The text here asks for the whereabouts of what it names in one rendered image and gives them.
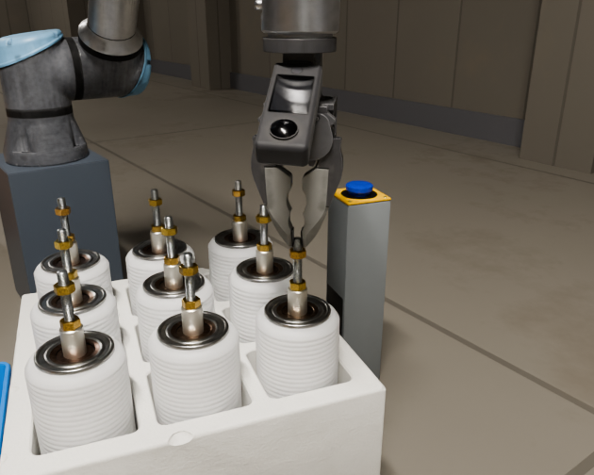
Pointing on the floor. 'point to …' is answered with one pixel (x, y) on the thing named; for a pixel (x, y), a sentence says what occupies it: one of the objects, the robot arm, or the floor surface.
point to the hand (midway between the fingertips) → (296, 237)
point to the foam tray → (337, 443)
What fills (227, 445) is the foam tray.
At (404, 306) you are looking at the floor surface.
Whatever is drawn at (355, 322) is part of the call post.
